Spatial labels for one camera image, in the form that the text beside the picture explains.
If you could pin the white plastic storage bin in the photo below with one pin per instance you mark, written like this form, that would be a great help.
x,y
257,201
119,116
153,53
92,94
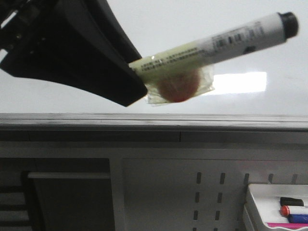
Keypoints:
x,y
262,207

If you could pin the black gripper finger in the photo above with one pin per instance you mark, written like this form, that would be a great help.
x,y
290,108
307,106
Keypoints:
x,y
112,30

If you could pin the red capped marker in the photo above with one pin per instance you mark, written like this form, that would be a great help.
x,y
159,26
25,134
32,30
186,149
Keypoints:
x,y
287,210

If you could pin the blue marker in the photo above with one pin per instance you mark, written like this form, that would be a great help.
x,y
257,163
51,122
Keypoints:
x,y
298,218

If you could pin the grey aluminium whiteboard tray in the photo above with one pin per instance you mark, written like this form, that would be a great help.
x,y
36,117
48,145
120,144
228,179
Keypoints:
x,y
154,128

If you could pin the black marker cap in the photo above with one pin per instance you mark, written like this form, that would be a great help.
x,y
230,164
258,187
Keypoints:
x,y
289,201

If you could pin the white whiteboard marker black tip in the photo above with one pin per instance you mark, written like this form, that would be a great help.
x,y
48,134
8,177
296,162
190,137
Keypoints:
x,y
186,71

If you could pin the white slotted pegboard panel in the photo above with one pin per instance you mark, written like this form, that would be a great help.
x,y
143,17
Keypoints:
x,y
195,194

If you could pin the white whiteboard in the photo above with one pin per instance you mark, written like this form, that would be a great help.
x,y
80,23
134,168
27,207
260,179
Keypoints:
x,y
269,82

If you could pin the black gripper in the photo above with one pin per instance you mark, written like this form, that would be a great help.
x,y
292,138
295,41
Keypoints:
x,y
59,41

